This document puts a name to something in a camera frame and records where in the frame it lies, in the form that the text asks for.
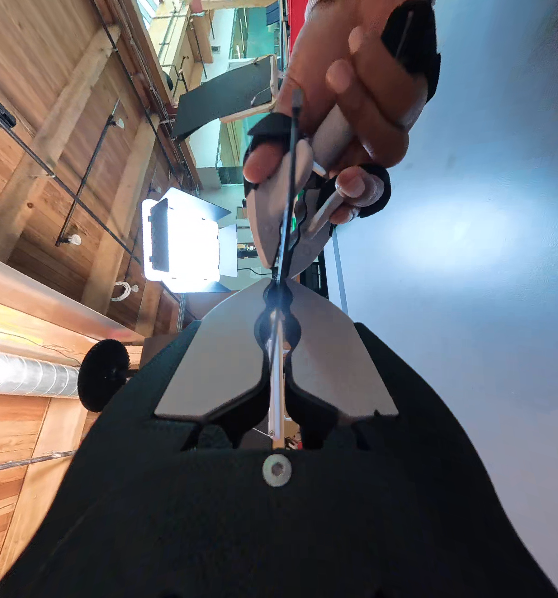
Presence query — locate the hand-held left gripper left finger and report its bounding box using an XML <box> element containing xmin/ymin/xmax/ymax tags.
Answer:
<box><xmin>154</xmin><ymin>279</ymin><xmax>275</xmax><ymax>419</ymax></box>

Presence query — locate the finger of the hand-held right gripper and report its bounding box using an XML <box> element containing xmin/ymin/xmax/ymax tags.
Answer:
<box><xmin>244</xmin><ymin>139</ymin><xmax>315</xmax><ymax>270</ymax></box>
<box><xmin>286</xmin><ymin>187</ymin><xmax>334</xmax><ymax>279</ymax></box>

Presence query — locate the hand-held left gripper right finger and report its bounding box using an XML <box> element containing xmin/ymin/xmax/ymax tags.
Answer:
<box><xmin>285</xmin><ymin>279</ymin><xmax>399</xmax><ymax>419</ymax></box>

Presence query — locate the black plate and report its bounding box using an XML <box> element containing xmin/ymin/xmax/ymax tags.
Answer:
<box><xmin>273</xmin><ymin>89</ymin><xmax>305</xmax><ymax>287</ymax></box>

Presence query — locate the person's right hand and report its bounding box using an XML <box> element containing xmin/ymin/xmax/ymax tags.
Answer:
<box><xmin>242</xmin><ymin>0</ymin><xmax>430</xmax><ymax>226</ymax></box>

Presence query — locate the studio softbox light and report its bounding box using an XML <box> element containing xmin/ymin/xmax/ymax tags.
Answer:
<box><xmin>141</xmin><ymin>186</ymin><xmax>239</xmax><ymax>294</ymax></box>

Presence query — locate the black board with wooden rim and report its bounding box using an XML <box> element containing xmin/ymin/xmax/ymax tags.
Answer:
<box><xmin>171</xmin><ymin>54</ymin><xmax>281</xmax><ymax>142</ymax></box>

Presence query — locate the silver ventilation duct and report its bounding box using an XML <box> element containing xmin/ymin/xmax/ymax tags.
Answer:
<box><xmin>0</xmin><ymin>348</ymin><xmax>81</xmax><ymax>399</ymax></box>

